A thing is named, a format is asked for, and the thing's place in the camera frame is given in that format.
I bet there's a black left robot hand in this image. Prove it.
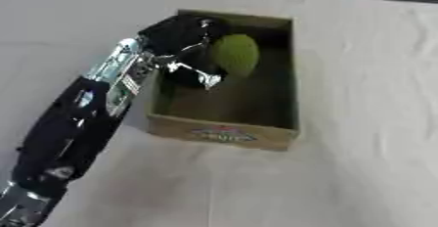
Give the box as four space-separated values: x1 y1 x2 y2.
137 14 235 91

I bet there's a green oval toy fruit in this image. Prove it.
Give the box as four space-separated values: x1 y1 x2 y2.
210 33 262 79

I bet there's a tan cardboard box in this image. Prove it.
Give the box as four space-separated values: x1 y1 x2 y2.
145 8 301 152

